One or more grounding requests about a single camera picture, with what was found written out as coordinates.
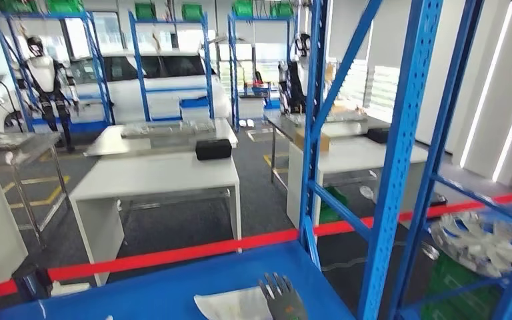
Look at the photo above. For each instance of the white floor plate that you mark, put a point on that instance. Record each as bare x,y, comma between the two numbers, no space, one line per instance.
70,289

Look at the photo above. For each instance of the red barrier tape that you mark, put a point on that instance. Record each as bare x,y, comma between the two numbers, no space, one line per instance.
172,255

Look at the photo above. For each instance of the white window blinds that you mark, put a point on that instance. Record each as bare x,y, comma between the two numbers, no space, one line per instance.
371,88

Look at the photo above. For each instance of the white storage bin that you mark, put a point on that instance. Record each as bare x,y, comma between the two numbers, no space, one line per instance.
164,109
194,114
250,108

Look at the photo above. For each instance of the grey parts tray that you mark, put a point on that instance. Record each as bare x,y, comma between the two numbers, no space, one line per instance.
167,129
340,116
2,140

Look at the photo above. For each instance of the green plastic crate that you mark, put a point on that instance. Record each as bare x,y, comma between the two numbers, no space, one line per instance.
242,9
65,5
145,10
450,291
17,5
281,9
331,213
192,12

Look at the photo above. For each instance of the white car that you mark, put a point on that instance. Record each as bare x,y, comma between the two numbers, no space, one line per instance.
125,99

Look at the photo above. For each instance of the white black humanoid robot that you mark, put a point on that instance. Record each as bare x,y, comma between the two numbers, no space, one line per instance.
44,75
301,75

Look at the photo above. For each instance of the cardboard box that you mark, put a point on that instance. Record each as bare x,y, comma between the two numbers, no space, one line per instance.
301,142

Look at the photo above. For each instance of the blue storage bin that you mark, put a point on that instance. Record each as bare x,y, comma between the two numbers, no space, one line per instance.
272,104
194,103

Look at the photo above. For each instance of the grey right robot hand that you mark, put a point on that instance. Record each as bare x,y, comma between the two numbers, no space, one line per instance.
284,302

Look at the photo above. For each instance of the black stanchion post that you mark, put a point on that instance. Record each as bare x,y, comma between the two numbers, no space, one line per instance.
30,282

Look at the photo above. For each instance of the clear plastic piece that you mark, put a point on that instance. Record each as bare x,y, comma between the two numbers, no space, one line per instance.
366,192

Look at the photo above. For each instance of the black case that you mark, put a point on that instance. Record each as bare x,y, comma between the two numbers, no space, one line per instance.
377,135
213,149

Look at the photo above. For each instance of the silver wheel hubcap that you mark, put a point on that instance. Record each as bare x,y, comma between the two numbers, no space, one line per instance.
472,243

